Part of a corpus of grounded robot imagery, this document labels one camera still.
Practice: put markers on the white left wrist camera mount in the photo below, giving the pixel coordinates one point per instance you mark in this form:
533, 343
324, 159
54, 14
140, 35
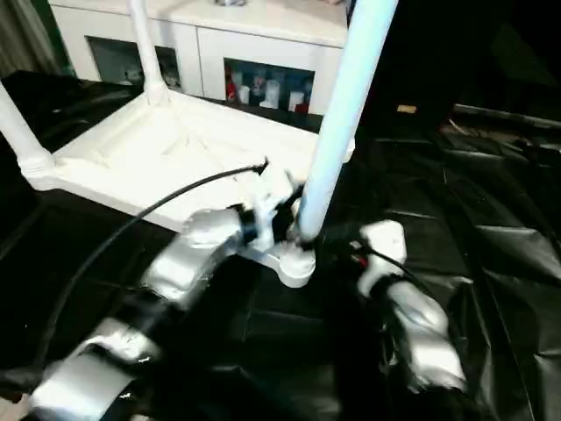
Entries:
271, 188

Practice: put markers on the white glass-door cabinet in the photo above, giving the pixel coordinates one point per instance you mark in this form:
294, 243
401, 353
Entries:
201, 57

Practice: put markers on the white plastic table leg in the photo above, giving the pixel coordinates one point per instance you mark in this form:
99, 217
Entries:
146, 48
346, 109
19, 127

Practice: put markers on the small patterned ornament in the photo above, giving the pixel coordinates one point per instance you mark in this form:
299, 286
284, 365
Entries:
230, 2

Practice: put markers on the black table mat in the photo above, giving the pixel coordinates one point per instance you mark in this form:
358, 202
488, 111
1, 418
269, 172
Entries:
482, 219

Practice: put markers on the white plastic table top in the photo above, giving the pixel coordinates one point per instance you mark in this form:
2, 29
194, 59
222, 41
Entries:
131, 153

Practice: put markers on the small white bottle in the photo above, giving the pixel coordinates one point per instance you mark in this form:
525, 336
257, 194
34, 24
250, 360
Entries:
296, 100
271, 94
244, 93

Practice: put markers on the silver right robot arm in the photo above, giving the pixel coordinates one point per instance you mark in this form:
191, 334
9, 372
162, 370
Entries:
421, 316

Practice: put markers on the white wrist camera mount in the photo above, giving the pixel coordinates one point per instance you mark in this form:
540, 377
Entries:
271, 188
385, 241

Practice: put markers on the long black bar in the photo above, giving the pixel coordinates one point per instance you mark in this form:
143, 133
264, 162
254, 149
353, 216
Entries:
504, 118

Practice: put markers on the small yellow label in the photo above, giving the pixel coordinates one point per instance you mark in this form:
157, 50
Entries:
406, 108

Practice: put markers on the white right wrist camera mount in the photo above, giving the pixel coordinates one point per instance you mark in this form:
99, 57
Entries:
385, 241

